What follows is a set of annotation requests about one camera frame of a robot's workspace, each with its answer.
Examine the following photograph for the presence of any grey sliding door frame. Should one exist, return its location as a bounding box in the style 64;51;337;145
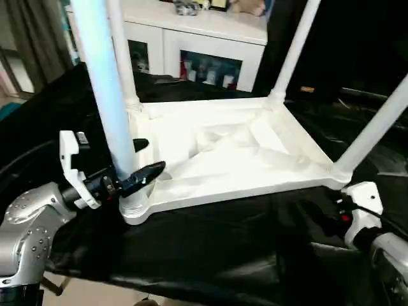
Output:
0;47;36;96

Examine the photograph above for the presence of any black backdrop cloth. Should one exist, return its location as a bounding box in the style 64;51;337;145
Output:
254;0;408;96

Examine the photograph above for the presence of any grey robot waist part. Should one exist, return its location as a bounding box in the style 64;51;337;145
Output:
136;295;160;306

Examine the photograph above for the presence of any black framed picture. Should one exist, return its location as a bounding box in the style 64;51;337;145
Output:
208;0;230;13

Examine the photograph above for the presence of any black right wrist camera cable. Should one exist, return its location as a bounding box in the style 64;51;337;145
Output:
349;200;408;238

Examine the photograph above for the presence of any grey metal rod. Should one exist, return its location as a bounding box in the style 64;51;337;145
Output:
340;87;396;101

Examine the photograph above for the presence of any white glass-door cabinet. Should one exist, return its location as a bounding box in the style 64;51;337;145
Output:
65;0;268;93

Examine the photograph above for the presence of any teal fabric object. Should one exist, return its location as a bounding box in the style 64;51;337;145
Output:
0;101;22;122

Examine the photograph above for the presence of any black work mat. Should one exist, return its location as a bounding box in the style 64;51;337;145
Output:
0;60;408;306

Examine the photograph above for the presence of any pale blue small box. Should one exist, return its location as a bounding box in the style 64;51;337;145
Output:
65;18;80;66

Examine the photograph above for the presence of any grey patterned ornament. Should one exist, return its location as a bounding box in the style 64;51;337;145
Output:
173;0;200;15

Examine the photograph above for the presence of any black folding table frame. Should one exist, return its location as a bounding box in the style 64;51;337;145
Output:
40;273;71;297

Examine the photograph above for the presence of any grey curtain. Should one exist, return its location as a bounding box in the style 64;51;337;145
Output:
6;0;73;92

